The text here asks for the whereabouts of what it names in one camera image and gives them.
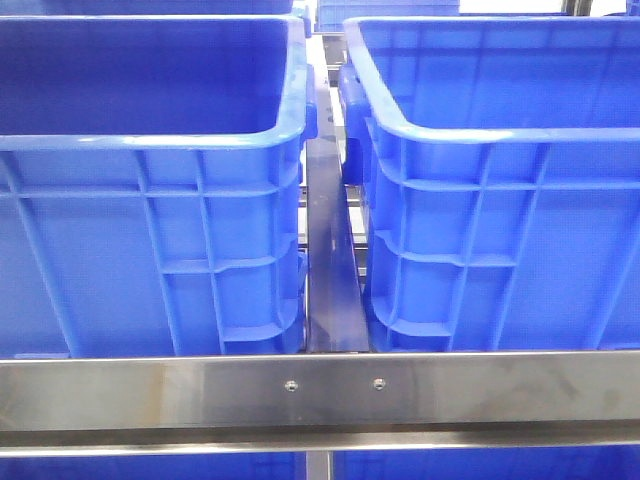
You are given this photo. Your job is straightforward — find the steel centre divider bar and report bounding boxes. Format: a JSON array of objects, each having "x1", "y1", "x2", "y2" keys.
[{"x1": 306, "y1": 82, "x2": 370, "y2": 353}]

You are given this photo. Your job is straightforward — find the large blue crate left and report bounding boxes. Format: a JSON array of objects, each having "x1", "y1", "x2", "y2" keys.
[{"x1": 1, "y1": 15, "x2": 317, "y2": 359}]

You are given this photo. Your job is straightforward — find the large blue crate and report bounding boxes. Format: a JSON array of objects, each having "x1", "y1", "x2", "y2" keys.
[
  {"x1": 1, "y1": 15, "x2": 317, "y2": 359},
  {"x1": 342, "y1": 16, "x2": 639, "y2": 352}
]

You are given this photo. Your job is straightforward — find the large blue crate right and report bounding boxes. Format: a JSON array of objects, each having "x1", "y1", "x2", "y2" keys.
[{"x1": 342, "y1": 16, "x2": 639, "y2": 352}]

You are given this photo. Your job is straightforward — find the blue crate rear centre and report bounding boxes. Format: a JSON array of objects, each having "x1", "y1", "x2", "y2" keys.
[{"x1": 316, "y1": 0, "x2": 460, "y2": 33}]

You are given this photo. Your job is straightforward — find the blue crate lower left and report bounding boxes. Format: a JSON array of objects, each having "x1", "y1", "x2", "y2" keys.
[{"x1": 1, "y1": 452, "x2": 305, "y2": 479}]

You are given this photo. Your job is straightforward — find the blue crate rear left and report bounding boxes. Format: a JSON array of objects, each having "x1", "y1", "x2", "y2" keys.
[{"x1": 31, "y1": 0, "x2": 311, "y2": 37}]

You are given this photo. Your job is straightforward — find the blue crate lower right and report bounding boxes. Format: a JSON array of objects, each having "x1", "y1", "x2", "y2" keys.
[{"x1": 334, "y1": 445, "x2": 639, "y2": 480}]

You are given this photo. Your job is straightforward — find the stainless steel front rail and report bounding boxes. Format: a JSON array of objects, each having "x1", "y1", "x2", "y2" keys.
[{"x1": 1, "y1": 351, "x2": 639, "y2": 457}]

